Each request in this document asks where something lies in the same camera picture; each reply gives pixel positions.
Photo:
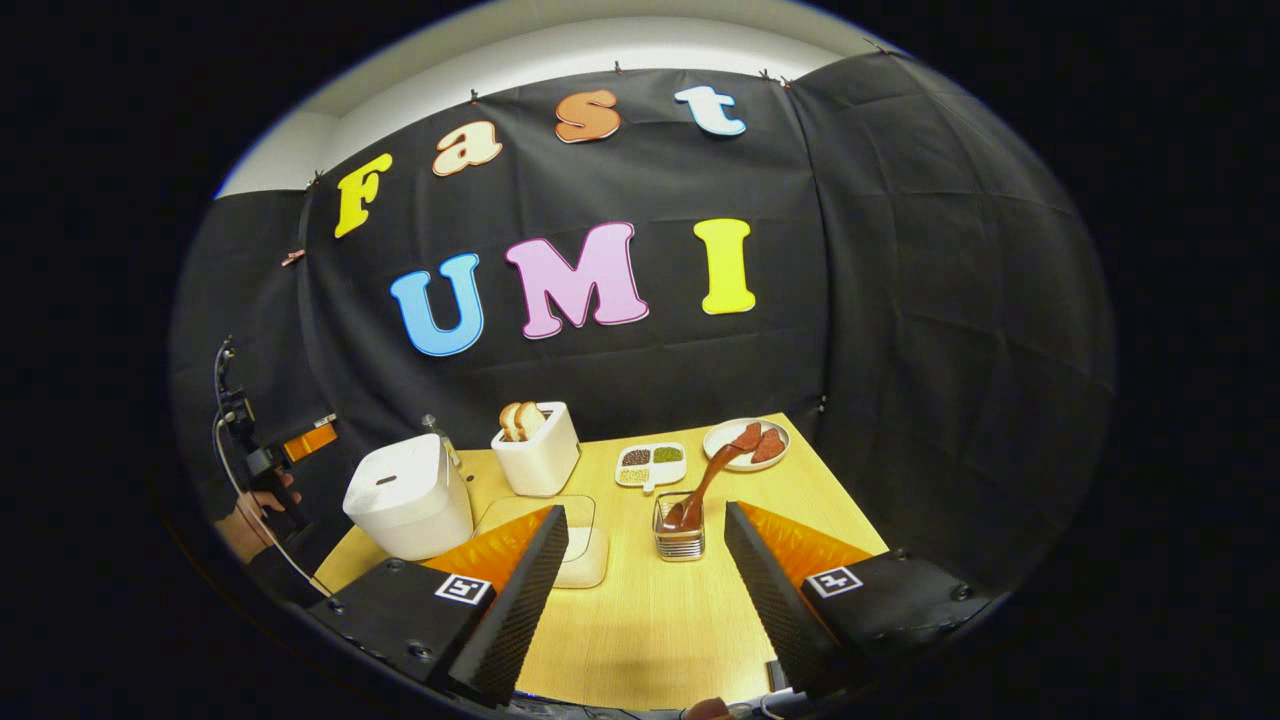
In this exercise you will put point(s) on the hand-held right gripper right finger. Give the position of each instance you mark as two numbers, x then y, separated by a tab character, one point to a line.
775	610

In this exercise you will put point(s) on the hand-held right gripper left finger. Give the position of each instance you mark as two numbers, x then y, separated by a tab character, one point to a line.
520	610

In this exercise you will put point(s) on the clear tray of rice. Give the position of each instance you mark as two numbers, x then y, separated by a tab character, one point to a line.
585	560

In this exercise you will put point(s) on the small glass bottle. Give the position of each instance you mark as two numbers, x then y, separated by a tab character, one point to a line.
440	440

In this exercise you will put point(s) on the row of black clips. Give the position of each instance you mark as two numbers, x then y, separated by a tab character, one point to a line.
617	69

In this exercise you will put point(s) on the white divided grain dish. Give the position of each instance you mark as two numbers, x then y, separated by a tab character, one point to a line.
650	470

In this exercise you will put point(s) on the brown wooden spoon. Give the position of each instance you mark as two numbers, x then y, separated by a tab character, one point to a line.
705	485

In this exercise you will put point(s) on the black backdrop cloth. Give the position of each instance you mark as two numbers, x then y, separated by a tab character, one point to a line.
950	350

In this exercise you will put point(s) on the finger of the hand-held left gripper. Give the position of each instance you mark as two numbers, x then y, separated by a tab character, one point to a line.
310	440

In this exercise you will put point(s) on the red meat slice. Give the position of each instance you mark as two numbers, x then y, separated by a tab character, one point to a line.
768	446
747	437

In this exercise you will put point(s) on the bread slice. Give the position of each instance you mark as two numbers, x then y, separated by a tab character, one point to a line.
530	420
509	422

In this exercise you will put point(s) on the white round plate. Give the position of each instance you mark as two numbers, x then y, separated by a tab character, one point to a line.
718	440

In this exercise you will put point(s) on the white toaster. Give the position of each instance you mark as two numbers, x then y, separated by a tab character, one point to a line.
540	465

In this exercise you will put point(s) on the pink clip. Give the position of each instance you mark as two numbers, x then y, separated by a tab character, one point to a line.
293	257

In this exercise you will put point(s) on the white rice cooker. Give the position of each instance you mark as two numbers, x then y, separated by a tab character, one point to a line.
405	510

